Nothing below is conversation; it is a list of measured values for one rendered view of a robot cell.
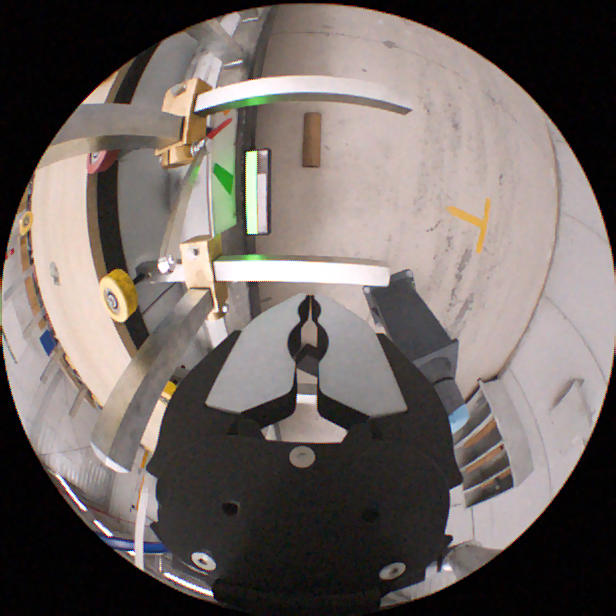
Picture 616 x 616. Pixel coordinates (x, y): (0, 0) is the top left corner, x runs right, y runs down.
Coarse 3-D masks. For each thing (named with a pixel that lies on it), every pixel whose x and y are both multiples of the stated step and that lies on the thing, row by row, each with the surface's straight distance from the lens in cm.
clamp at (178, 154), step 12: (192, 84) 31; (204, 84) 33; (168, 96) 33; (180, 96) 31; (192, 96) 30; (168, 108) 32; (180, 108) 30; (192, 108) 29; (192, 120) 29; (204, 120) 31; (192, 132) 28; (204, 132) 31; (180, 144) 27; (168, 156) 28; (180, 156) 27; (192, 156) 28; (168, 168) 31
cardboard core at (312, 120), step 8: (312, 112) 109; (304, 120) 110; (312, 120) 107; (320, 120) 109; (304, 128) 108; (312, 128) 106; (320, 128) 108; (304, 136) 106; (312, 136) 104; (320, 136) 107; (304, 144) 105; (312, 144) 103; (320, 144) 107; (304, 152) 104; (312, 152) 102; (304, 160) 103; (312, 160) 102
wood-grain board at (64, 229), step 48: (96, 96) 56; (48, 192) 71; (96, 192) 41; (48, 240) 70; (96, 240) 40; (48, 288) 86; (96, 288) 41; (96, 336) 55; (96, 384) 97; (144, 432) 111
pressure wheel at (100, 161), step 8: (96, 152) 37; (104, 152) 35; (112, 152) 35; (88, 160) 40; (96, 160) 37; (104, 160) 35; (112, 160) 36; (88, 168) 39; (96, 168) 36; (104, 168) 37
